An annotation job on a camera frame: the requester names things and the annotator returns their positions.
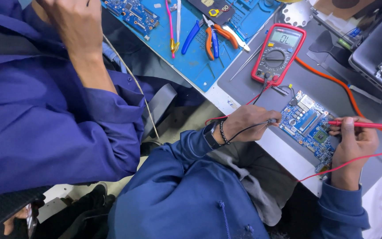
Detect grey strap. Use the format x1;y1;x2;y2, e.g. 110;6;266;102
141;83;178;141

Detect silver perforated metal plate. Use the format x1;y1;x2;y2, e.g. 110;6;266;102
280;0;315;28

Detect grey laptop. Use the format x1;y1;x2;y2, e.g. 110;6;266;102
348;0;382;104

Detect thin metal tweezers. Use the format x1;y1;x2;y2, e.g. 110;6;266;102
229;42;265;82

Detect black wristwatch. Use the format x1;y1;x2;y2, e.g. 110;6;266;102
202;121;225;150

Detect blue-handled pliers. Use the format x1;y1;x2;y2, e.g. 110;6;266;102
181;15;220;59

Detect red test probe with lead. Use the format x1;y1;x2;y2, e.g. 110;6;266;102
205;76;382;183

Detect black packet with yellow label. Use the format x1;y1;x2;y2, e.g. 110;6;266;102
187;0;236;26

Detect grey tape strip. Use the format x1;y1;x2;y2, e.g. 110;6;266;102
348;84;382;104

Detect grey work mat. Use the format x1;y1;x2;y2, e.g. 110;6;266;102
217;15;382;197

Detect orange-handled cutters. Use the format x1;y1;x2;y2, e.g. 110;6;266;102
205;23;239;61

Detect person's right hand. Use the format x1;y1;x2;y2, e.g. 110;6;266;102
329;116;380;174

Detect blue laptop circuit board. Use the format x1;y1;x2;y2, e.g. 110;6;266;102
279;90;340;174

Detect beige cord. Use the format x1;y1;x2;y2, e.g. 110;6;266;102
102;33;160;141

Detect small black connector cable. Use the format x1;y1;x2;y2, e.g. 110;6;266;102
272;83;294;97

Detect white-handled tool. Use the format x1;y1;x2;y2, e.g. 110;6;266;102
222;25;251;52

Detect grey cloth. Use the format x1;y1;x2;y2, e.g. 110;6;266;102
207;142;299;227

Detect brown cardboard sheet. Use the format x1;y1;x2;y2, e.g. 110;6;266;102
313;0;382;21

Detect blue repair mat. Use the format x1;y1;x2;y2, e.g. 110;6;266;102
101;0;282;93

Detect black test probe with lead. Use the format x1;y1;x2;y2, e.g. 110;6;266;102
227;74;278;143

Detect black bead bracelet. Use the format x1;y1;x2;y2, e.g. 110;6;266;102
219;119;232;146

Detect orange cable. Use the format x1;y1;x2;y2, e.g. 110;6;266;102
294;56;382;151

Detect white plastic tweezers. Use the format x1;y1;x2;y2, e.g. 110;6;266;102
176;0;182;44

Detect pink tweezers with gold tip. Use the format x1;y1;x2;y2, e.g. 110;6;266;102
165;0;180;59

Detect red digital multimeter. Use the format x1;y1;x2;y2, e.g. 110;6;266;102
251;23;307;87

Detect black film piece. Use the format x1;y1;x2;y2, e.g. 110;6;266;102
308;30;337;54

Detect blue circuit board with connectors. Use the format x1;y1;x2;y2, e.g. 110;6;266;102
103;0;160;41

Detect person's left hand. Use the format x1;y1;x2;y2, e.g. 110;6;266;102
224;105;282;144

